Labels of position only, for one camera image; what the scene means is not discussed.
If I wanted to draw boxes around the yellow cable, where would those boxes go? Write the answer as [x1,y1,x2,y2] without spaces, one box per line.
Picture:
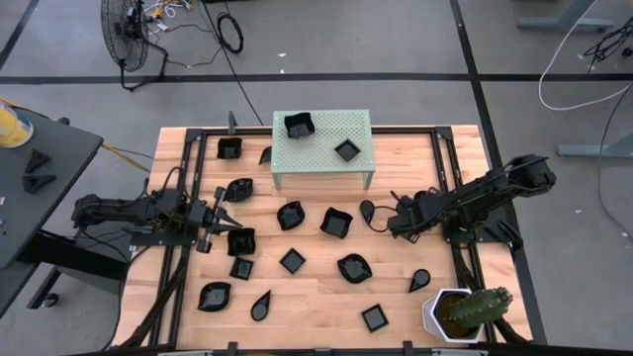
[0,96,152,175]

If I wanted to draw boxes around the black leaf-shaped plate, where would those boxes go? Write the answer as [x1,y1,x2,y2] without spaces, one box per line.
[276,200,307,232]
[336,252,374,286]
[225,177,255,204]
[197,281,232,313]

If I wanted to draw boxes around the white yellow wipes canister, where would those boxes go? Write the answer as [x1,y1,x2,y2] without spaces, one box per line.
[0,102,35,149]

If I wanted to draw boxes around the cactus in white pot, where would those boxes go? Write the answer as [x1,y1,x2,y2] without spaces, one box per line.
[420,288,489,345]

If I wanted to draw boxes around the grey desk base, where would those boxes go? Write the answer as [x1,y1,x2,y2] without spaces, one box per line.
[557,132,633,160]
[516,0,617,34]

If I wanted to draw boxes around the black aluminium rig frame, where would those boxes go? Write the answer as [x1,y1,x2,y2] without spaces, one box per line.
[112,126,549,356]

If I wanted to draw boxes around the black small square plate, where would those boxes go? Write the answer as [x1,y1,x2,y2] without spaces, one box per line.
[360,303,391,334]
[278,246,308,276]
[333,137,363,164]
[228,256,255,282]

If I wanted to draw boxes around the mint green perforated shelf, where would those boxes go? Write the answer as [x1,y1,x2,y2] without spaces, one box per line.
[270,109,377,192]

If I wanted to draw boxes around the black floor fan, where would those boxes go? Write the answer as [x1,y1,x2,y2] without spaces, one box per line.
[100,0,170,93]

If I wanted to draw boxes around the long black cable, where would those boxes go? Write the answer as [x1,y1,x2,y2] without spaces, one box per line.
[200,0,264,127]

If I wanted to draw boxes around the white cable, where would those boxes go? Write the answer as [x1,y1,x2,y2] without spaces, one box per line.
[537,0,633,112]

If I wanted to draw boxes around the black cable bundle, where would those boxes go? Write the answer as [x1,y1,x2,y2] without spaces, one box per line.
[583,17,633,75]

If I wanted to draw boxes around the black triangular bracket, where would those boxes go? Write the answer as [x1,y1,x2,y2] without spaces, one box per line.
[21,173,57,195]
[24,147,52,175]

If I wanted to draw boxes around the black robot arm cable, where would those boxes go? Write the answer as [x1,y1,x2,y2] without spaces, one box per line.
[368,203,400,234]

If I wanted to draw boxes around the dark grey side table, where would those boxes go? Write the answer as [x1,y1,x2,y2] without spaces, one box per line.
[0,106,133,317]

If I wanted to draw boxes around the black wavy square plate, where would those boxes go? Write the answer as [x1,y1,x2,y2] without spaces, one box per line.
[318,207,355,240]
[226,226,257,258]
[216,136,244,161]
[283,112,317,140]

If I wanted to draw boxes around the coiled black cable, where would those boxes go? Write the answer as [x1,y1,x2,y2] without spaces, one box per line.
[216,11,245,55]

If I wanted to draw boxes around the green cactus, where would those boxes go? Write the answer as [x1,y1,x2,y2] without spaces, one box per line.
[447,286,514,330]

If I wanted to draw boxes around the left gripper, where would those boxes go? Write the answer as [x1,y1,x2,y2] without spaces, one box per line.
[186,186,244,254]

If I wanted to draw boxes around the tangled white yellow cables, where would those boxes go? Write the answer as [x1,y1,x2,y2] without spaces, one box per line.
[145,0,193,32]

